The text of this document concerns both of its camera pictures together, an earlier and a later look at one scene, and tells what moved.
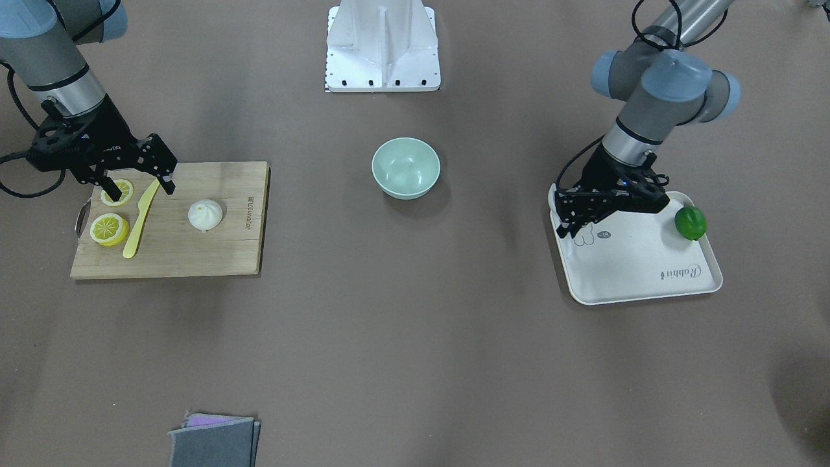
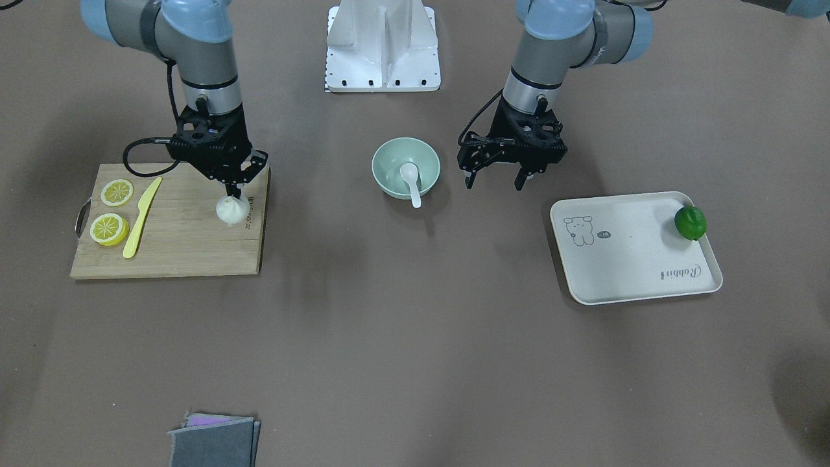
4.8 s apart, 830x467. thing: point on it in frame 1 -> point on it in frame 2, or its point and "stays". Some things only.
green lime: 691,222 stays
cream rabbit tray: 626,257 stays
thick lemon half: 109,229 stays
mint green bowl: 404,168 stays
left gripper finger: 562,231 -> 469,178
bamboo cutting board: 169,246 stays
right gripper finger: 167,183 -> 232,190
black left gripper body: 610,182 -> 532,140
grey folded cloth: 213,440 stays
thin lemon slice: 126,189 stays
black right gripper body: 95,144 -> 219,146
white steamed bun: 204,214 -> 231,210
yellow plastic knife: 144,205 stays
